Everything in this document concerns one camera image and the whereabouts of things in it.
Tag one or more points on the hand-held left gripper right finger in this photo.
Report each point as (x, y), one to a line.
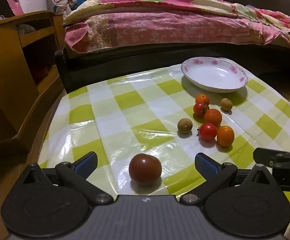
(206, 165)

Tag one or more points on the wooden cabinet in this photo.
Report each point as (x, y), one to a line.
(7, 80)

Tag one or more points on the pale orange small tangerine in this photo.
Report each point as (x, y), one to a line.
(225, 135)

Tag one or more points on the pink floral quilt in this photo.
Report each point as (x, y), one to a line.
(172, 30)

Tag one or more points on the large dark red tomato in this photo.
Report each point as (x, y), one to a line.
(145, 170)

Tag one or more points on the brown longan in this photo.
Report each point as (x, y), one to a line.
(226, 104)
(185, 125)

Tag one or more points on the green white checked tablecloth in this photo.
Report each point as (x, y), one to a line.
(115, 130)

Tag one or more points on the red cherry tomato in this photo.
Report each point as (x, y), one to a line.
(208, 131)
(199, 109)

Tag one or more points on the cream cartoon print blanket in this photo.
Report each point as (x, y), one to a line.
(140, 1)

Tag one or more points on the white floral rim plate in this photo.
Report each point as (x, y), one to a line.
(213, 73)

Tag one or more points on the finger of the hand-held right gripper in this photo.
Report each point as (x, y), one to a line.
(262, 156)

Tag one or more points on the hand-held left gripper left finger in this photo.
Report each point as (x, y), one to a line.
(87, 165)

